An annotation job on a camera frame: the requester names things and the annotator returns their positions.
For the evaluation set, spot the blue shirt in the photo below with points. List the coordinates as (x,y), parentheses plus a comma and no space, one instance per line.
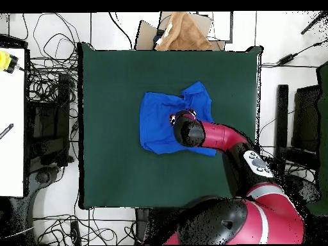
(156,123)

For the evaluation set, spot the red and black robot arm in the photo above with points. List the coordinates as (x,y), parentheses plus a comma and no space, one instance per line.
(223,135)

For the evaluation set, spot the dark green table cloth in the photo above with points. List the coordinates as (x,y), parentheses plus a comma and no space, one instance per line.
(115,179)

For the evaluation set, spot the brown towel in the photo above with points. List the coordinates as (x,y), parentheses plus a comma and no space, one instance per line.
(184,36)

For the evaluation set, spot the cardboard box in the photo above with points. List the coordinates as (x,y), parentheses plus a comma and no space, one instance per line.
(146,36)

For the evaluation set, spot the black chair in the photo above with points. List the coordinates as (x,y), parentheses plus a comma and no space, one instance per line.
(306,118)

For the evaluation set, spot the white table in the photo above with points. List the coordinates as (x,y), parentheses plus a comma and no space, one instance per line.
(11,115)

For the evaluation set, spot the black marker pen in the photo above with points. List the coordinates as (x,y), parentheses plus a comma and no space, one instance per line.
(6,131)

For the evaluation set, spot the black rod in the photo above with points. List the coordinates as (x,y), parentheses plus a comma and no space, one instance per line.
(314,23)

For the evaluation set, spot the yellow and black tool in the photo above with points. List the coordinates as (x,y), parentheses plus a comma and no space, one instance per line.
(5,61)

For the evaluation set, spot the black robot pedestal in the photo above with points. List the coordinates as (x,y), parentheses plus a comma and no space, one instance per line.
(143,223)

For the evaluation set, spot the black metal frame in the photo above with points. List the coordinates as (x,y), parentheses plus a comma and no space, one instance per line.
(62,115)

